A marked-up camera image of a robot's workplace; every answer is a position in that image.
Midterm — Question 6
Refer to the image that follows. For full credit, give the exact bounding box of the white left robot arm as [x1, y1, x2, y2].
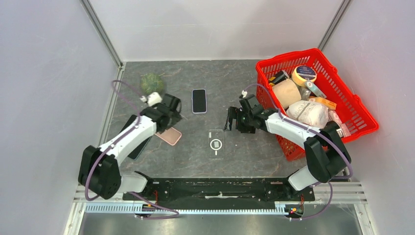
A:
[78, 94, 182, 201]

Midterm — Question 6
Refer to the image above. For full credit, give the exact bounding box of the red plastic basket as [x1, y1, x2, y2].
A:
[255, 48, 379, 144]

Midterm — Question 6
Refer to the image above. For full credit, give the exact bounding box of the green felt ball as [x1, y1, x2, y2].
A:
[140, 73, 165, 95]

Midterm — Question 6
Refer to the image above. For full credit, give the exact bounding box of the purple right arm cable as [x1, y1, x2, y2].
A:
[242, 83, 354, 221]

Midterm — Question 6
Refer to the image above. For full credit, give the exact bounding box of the teal white small packet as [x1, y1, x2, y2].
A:
[305, 81, 327, 98]

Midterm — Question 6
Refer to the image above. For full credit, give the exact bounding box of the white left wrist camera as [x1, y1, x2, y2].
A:
[140, 92, 162, 107]

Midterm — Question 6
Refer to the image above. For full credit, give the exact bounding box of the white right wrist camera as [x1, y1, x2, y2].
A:
[239, 90, 248, 99]

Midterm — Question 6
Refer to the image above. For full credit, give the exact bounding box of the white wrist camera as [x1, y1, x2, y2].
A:
[239, 90, 248, 99]
[140, 92, 162, 107]

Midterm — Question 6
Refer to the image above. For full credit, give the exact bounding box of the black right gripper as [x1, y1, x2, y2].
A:
[224, 106, 256, 134]

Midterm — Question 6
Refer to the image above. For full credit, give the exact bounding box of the lilac phone case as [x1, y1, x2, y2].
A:
[191, 88, 208, 115]

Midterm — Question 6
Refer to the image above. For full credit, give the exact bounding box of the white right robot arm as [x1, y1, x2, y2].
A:
[224, 94, 351, 200]

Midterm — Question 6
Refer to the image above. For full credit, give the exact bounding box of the yellow masking tape roll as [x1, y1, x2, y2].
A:
[291, 65, 317, 87]

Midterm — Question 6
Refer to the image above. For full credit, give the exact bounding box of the grey slotted cable duct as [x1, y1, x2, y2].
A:
[85, 203, 287, 215]

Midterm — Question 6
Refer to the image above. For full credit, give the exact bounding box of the clear magsafe phone case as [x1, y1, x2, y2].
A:
[208, 129, 225, 160]

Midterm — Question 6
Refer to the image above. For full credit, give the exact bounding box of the white wrapped package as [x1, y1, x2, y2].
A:
[286, 100, 329, 128]

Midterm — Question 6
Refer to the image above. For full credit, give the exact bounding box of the orange small box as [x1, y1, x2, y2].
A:
[308, 97, 337, 110]

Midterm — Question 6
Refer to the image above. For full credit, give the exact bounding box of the black yellow tool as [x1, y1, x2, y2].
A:
[268, 70, 290, 86]

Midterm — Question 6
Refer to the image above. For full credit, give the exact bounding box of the pink phone case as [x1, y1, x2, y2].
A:
[155, 127, 182, 146]

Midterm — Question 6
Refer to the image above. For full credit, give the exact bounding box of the black mounting base plate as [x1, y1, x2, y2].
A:
[140, 177, 315, 210]

